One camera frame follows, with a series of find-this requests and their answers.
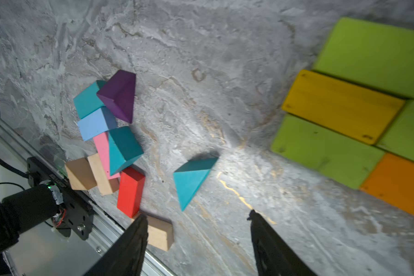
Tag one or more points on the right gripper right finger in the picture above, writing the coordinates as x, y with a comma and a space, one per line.
273, 256

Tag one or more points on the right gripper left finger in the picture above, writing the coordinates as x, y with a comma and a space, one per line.
126, 256

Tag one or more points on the natural wood rectangular block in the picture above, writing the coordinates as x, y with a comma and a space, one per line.
160, 233

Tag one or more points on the red block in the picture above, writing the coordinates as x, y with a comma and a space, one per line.
130, 192

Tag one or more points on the teal triangle block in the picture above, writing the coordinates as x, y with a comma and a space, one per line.
189, 178

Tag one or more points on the small teal block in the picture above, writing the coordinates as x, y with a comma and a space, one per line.
124, 149

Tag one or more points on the pink block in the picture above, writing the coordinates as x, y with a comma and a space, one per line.
101, 142

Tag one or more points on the orange rectangular block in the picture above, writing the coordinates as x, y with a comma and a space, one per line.
393, 182

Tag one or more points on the yellow block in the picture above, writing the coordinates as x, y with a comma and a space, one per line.
354, 111

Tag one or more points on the light green narrow block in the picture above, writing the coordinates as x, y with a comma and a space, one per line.
399, 137

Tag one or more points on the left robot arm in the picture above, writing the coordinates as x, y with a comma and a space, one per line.
22, 211

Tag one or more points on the natural wood square block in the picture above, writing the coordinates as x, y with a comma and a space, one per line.
105, 185

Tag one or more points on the natural wood triangle block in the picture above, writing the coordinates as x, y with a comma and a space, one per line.
80, 174

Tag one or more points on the light blue block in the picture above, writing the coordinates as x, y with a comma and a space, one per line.
96, 123

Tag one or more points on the teal rectangular block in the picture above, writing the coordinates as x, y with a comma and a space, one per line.
87, 101

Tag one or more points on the purple block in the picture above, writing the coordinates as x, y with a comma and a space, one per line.
118, 95

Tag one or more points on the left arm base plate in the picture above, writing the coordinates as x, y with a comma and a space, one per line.
73, 213

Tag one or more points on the aluminium front rail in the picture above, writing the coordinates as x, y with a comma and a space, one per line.
49, 229

